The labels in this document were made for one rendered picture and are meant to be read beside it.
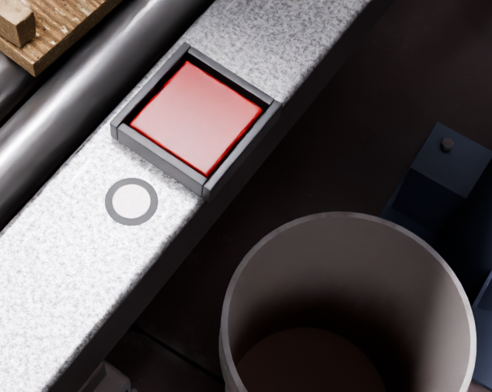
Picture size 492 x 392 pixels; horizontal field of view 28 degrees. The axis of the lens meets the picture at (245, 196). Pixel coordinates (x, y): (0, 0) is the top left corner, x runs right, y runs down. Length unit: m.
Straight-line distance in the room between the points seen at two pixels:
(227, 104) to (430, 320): 0.74
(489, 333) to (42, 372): 1.11
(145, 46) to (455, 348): 0.70
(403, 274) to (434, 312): 0.06
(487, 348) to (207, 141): 1.04
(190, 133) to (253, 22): 0.10
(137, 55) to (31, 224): 0.14
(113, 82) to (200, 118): 0.07
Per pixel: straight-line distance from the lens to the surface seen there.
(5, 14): 0.61
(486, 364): 1.57
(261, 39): 0.65
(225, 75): 0.61
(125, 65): 0.64
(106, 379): 0.64
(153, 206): 0.58
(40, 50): 0.62
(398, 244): 1.24
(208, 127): 0.59
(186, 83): 0.61
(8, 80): 0.64
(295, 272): 1.33
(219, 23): 0.65
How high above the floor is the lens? 1.44
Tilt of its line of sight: 63 degrees down
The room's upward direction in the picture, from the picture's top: 10 degrees clockwise
